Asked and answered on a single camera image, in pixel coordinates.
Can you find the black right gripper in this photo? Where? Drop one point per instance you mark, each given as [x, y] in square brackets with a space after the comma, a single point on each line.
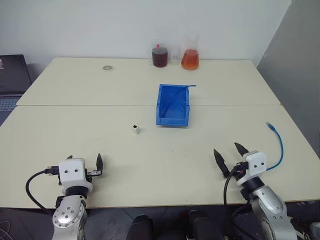
[235, 168]

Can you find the small white connector block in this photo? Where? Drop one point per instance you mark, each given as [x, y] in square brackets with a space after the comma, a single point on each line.
[136, 129]

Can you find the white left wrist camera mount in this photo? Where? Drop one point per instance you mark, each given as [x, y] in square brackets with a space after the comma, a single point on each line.
[72, 171]

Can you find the dark rounded shape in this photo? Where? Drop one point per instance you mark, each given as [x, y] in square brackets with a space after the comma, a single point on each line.
[203, 226]
[140, 228]

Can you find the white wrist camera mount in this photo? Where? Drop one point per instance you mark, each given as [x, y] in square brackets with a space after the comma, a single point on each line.
[72, 171]
[255, 163]

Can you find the flask of orange liquid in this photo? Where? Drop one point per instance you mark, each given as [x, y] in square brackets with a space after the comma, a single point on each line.
[191, 61]

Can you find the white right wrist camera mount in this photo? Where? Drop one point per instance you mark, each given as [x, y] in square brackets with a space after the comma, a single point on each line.
[255, 163]

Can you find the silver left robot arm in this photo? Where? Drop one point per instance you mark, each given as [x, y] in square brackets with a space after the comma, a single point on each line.
[67, 216]

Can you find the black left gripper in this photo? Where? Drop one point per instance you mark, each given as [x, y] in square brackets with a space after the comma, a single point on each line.
[93, 173]

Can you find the black laptop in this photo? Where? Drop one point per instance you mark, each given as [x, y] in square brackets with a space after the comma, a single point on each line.
[12, 77]

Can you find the jar of dark red liquid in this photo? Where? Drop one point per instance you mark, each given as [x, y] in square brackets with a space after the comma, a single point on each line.
[160, 57]

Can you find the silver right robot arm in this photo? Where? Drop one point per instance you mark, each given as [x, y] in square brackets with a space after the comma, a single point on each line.
[271, 207]

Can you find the clear empty beaker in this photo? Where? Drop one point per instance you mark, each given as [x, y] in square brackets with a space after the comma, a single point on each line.
[175, 58]

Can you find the blue plastic storage bin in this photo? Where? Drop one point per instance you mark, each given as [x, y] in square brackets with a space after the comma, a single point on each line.
[172, 110]

